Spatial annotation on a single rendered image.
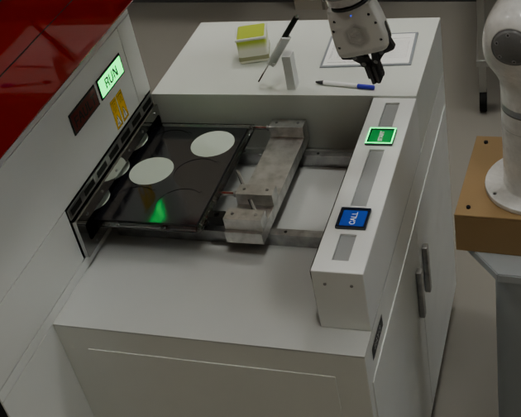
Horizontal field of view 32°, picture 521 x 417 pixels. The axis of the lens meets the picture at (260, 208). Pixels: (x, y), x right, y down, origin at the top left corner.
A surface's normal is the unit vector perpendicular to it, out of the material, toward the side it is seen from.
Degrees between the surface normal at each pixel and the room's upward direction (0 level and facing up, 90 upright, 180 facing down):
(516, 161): 92
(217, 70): 0
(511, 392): 90
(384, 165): 0
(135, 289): 0
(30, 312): 90
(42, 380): 90
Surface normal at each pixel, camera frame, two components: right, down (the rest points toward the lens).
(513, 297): -0.71, 0.52
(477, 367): -0.18, -0.77
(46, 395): 0.94, 0.05
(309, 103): -0.29, 0.63
